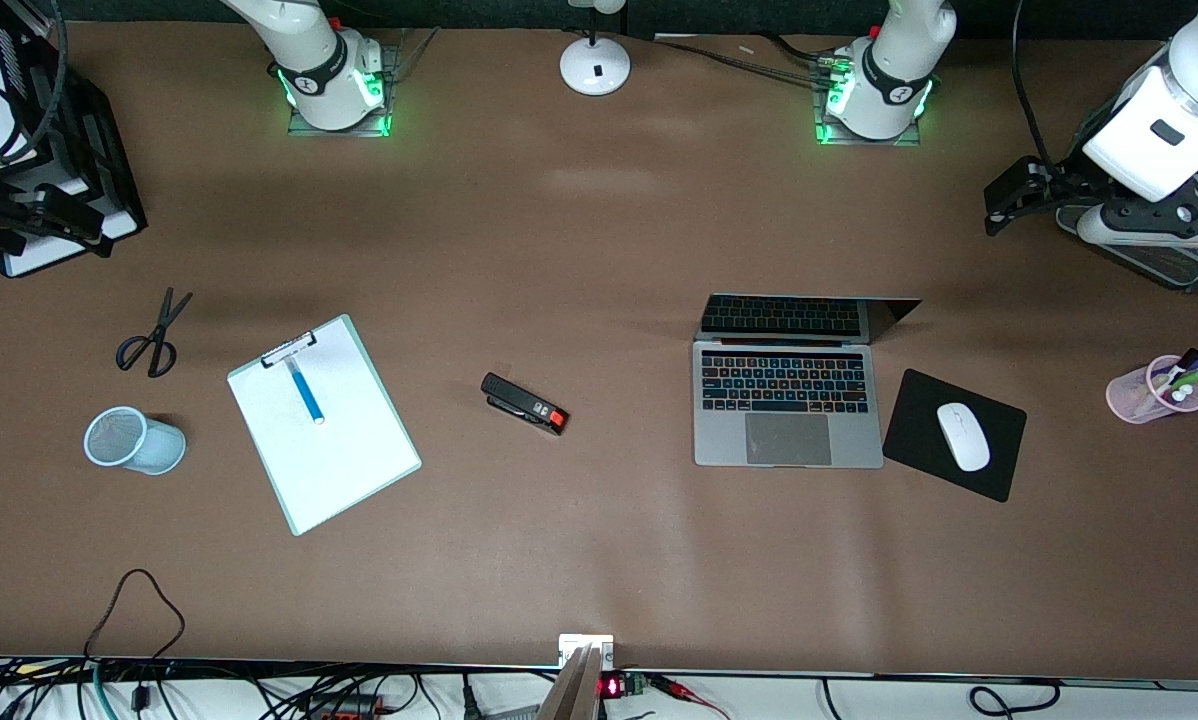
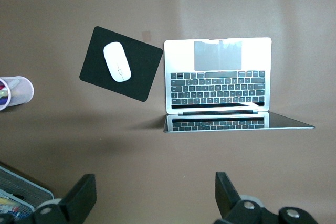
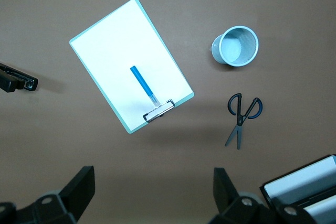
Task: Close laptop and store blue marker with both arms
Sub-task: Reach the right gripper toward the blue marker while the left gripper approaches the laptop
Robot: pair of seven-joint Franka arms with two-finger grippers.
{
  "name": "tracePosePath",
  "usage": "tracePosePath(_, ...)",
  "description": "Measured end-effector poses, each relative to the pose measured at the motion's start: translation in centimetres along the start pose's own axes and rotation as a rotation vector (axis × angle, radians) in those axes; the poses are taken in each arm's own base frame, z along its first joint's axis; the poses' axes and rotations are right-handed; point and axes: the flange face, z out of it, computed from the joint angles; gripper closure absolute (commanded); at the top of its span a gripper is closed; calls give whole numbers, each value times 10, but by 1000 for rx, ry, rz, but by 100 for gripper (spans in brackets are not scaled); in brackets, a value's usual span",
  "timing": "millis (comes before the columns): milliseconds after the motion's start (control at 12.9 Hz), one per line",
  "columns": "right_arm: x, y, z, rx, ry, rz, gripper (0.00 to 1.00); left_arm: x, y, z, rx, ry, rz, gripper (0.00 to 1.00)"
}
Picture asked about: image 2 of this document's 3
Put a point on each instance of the silver laptop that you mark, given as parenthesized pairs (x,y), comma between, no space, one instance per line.
(218,93)

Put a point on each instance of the pink mesh pen cup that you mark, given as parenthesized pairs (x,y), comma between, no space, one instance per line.
(22,93)

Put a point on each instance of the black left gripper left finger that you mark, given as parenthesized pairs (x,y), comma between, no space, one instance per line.
(81,195)

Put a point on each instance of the white computer mouse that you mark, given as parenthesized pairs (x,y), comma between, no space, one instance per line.
(116,61)

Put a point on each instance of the metal mesh desk organizer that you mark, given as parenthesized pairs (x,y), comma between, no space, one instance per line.
(31,192)

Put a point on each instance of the black mouse pad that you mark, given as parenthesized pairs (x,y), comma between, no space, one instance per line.
(141,72)

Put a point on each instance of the green marker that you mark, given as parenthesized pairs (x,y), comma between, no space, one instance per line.
(3,93)

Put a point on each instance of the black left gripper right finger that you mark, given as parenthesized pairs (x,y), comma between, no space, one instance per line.
(227,197)

